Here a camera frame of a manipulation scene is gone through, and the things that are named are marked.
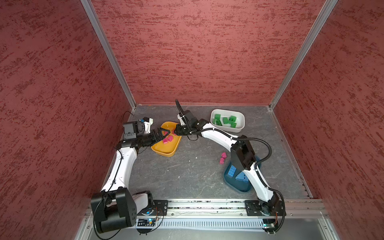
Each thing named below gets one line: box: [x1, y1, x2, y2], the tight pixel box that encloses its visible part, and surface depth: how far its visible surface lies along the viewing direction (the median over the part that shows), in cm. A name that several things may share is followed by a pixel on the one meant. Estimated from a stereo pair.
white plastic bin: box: [210, 108, 245, 133], surface depth 112 cm
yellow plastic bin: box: [150, 121, 182, 158], surface depth 99 cm
